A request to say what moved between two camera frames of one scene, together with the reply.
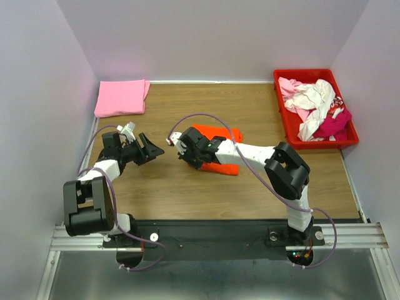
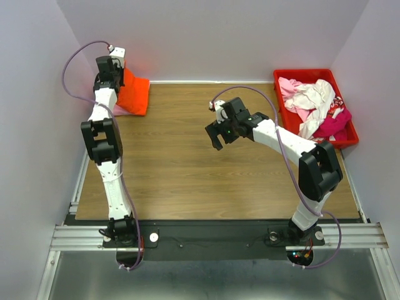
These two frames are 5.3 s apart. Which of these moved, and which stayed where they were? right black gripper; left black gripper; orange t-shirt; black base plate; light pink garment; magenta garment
Moved: orange t-shirt; left black gripper; right black gripper
Stayed: light pink garment; magenta garment; black base plate
